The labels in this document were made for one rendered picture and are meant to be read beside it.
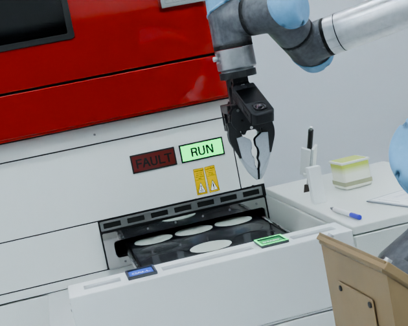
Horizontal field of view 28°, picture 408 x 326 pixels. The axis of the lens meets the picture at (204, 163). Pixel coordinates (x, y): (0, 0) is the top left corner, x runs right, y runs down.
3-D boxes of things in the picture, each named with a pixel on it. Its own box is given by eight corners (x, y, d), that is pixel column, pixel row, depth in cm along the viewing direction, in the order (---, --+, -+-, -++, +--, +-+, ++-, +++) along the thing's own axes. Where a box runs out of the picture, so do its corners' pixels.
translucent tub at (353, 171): (332, 187, 199) (328, 160, 198) (360, 180, 200) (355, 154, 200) (345, 191, 191) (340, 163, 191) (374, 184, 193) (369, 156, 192)
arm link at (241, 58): (257, 43, 152) (215, 52, 150) (261, 68, 152) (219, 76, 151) (247, 45, 159) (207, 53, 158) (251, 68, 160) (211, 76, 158)
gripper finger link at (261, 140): (267, 173, 162) (259, 127, 161) (275, 176, 156) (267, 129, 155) (252, 176, 161) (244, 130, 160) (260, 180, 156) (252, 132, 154)
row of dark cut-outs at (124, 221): (101, 231, 210) (99, 222, 209) (262, 195, 218) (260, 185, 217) (101, 231, 209) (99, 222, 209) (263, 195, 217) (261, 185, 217)
